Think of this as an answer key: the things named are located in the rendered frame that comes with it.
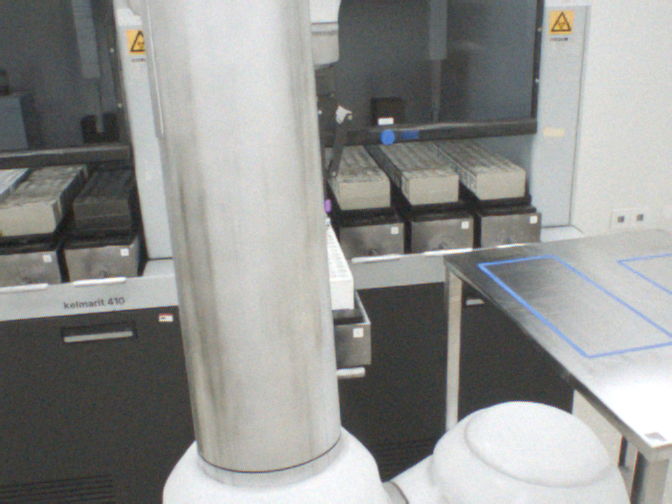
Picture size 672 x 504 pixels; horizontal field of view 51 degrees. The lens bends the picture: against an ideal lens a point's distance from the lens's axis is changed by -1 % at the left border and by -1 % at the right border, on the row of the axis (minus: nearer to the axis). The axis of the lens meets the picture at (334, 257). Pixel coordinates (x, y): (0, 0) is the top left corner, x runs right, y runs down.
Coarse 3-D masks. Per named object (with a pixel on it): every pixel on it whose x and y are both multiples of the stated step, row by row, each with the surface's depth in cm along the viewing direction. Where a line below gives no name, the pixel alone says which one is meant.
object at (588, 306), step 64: (448, 256) 128; (512, 256) 127; (576, 256) 126; (640, 256) 125; (448, 320) 131; (512, 320) 104; (576, 320) 103; (640, 320) 102; (448, 384) 136; (576, 384) 88; (640, 384) 86; (640, 448) 77
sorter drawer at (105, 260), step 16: (80, 240) 144; (96, 240) 144; (112, 240) 144; (128, 240) 145; (144, 240) 159; (80, 256) 143; (96, 256) 143; (112, 256) 144; (128, 256) 144; (80, 272) 144; (96, 272) 145; (112, 272) 145; (128, 272) 146
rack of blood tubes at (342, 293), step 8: (328, 232) 129; (328, 240) 126; (336, 240) 124; (328, 248) 121; (336, 248) 121; (328, 256) 117; (336, 256) 118; (328, 264) 116; (336, 264) 115; (344, 264) 114; (336, 272) 111; (344, 272) 112; (336, 280) 108; (344, 280) 108; (352, 280) 108; (336, 288) 108; (344, 288) 108; (352, 288) 109; (336, 296) 109; (344, 296) 109; (352, 296) 109; (336, 304) 109; (344, 304) 109; (352, 304) 110
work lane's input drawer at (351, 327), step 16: (336, 320) 107; (352, 320) 107; (368, 320) 108; (336, 336) 107; (352, 336) 108; (368, 336) 108; (336, 352) 108; (352, 352) 109; (368, 352) 109; (352, 368) 105
